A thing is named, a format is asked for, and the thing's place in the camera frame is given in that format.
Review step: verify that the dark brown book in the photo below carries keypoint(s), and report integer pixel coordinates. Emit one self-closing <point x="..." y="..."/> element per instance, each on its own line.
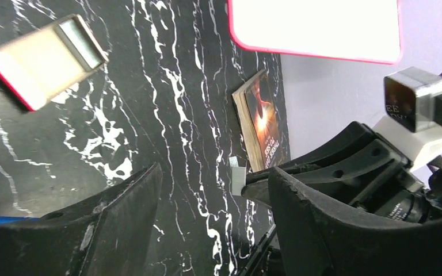
<point x="257" y="115"/>

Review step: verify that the pink framed whiteboard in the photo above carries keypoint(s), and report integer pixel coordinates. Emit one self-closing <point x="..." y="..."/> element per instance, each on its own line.
<point x="363" y="31"/>

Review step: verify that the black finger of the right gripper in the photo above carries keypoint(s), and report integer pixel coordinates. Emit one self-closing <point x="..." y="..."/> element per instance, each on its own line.
<point x="349" y="167"/>

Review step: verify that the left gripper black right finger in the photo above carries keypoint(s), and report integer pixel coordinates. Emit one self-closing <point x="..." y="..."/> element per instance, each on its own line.
<point x="319" y="235"/>

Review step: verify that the blue stapler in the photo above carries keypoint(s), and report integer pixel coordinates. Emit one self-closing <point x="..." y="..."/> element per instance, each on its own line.
<point x="7" y="219"/>

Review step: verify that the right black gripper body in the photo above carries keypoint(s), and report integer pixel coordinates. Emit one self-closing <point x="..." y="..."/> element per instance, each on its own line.
<point x="405" y="198"/>

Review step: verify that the staple box tray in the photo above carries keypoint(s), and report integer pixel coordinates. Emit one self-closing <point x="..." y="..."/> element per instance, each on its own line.
<point x="38" y="66"/>

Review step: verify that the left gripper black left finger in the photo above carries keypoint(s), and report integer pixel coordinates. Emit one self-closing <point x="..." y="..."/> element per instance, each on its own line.
<point x="105" y="234"/>

